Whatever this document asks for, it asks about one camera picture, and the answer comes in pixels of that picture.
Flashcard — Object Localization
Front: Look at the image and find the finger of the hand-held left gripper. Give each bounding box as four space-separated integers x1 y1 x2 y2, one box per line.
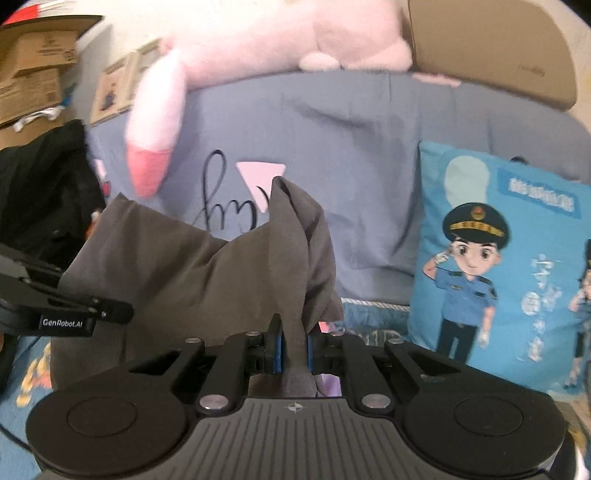
0 242 136 324

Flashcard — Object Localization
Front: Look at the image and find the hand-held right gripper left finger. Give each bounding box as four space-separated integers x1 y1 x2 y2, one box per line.
127 314 284 414

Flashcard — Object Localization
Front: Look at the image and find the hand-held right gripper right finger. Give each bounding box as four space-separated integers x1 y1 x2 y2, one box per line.
305 332 465 413

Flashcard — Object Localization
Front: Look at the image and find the grey flower-print t-shirt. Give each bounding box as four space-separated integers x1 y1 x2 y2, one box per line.
50 175 345 402

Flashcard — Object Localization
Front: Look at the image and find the blue floral quilt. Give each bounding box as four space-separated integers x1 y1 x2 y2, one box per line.
0 298 414 446

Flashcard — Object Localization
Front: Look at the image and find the black jacket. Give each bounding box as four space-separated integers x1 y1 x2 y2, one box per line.
0 120 107 273

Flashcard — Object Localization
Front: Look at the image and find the blue cartoon-print pillow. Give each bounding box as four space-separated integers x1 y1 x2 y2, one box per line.
406 141 591 395

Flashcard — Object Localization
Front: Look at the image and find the grey-blue script-print sofa cover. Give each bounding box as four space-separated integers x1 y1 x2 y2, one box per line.
85 69 591 305

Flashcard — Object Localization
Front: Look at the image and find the framed picture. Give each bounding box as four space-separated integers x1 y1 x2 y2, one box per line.
90 60 134 126
117 39 163 114

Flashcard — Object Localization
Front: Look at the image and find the cardboard box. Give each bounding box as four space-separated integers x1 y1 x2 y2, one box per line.
0 68 64 129
0 15 105 78

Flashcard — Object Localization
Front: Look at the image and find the pink plush toy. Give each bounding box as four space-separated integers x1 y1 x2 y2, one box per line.
127 0 414 199

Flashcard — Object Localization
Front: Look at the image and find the beige cushion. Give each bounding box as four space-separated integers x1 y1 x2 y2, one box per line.
406 0 580 112

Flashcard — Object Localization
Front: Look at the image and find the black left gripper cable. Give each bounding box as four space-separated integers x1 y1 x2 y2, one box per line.
0 422 31 455

